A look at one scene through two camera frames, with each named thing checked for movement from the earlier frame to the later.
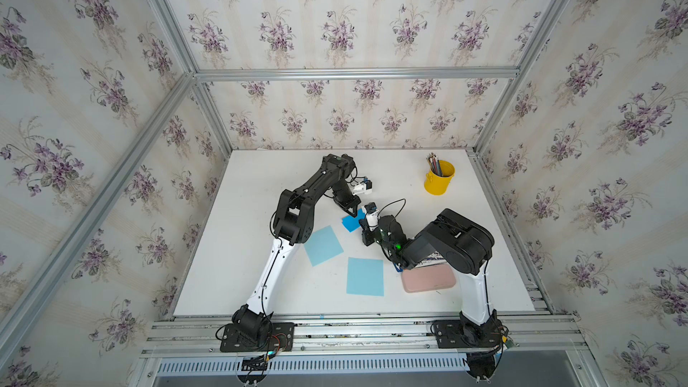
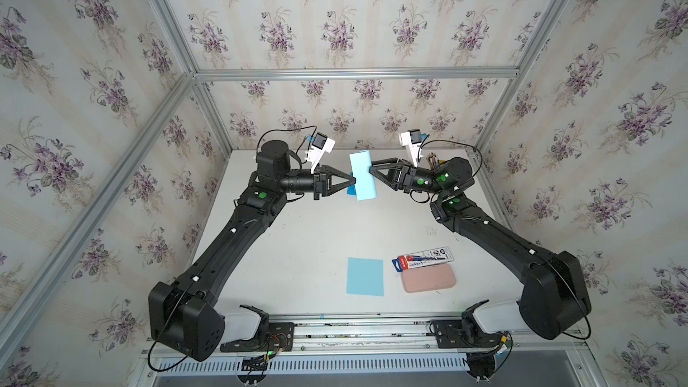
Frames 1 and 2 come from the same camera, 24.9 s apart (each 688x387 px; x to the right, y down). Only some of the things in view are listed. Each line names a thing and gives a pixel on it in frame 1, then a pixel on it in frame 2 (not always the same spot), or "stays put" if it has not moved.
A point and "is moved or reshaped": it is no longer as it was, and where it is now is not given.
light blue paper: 323,246 -> 364,180
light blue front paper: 365,277 stays put
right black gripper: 365,232 -> 407,178
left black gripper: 353,202 -> 318,183
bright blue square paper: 352,223 is moved or reshaped
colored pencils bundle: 434,164 stays put
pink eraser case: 428,278 stays put
